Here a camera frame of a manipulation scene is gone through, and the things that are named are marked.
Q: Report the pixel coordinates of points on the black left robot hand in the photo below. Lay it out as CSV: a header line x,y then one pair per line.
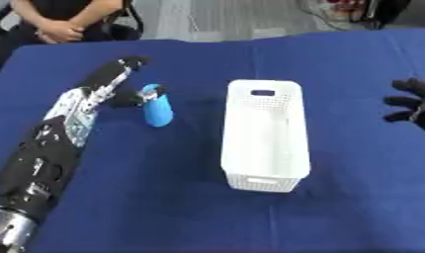
x,y
104,76

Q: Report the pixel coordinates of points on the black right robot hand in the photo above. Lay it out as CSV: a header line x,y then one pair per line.
x,y
419,103

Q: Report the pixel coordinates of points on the white perforated plastic basket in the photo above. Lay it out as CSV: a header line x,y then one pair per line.
x,y
265,131

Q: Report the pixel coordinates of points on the black chair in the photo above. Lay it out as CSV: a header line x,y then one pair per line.
x,y
126,23

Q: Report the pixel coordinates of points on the light blue oblong object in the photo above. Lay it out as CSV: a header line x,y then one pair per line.
x,y
158,110

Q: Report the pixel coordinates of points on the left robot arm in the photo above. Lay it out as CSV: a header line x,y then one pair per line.
x,y
43,158

